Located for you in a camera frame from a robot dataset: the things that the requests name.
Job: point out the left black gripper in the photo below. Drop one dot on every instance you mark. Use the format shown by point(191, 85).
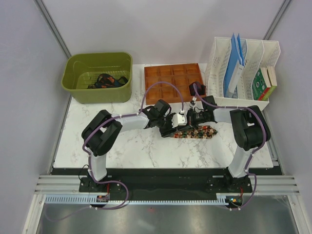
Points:
point(165, 132)

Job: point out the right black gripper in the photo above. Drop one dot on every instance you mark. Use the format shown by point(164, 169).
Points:
point(190, 116)

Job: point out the colourful floral patterned tie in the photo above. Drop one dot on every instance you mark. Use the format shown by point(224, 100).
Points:
point(202, 132)

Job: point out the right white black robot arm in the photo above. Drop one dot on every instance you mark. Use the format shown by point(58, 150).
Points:
point(250, 132)

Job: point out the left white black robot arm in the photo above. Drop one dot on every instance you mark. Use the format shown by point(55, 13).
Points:
point(101, 133)

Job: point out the rolled dark red tie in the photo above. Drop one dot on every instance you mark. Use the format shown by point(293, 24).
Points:
point(201, 89)

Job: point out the orange compartment tray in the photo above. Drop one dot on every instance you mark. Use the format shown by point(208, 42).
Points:
point(170, 82)

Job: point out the white plastic file organizer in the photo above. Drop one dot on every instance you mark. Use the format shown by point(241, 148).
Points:
point(260, 53)

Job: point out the white booklet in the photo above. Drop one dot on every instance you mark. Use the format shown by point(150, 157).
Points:
point(234, 74)

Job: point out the green book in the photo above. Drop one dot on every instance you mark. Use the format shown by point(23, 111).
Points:
point(261, 86)

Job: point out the blue folder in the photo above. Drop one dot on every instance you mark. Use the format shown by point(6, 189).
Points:
point(238, 52)

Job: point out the dark blue orange tie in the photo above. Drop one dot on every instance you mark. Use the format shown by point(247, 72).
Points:
point(105, 80)

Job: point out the beige paperback book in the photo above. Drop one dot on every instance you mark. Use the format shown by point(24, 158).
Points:
point(272, 75)

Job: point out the olive green plastic bin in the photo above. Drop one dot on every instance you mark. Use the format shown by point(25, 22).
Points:
point(83, 70)

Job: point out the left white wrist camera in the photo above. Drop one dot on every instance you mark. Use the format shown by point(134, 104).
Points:
point(179, 119)

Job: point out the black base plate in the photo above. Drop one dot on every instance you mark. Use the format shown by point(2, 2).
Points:
point(163, 184)

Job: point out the aluminium frame rail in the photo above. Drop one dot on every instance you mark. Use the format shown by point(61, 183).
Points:
point(67, 187)

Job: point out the white slotted cable duct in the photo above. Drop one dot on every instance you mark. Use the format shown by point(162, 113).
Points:
point(104, 199)

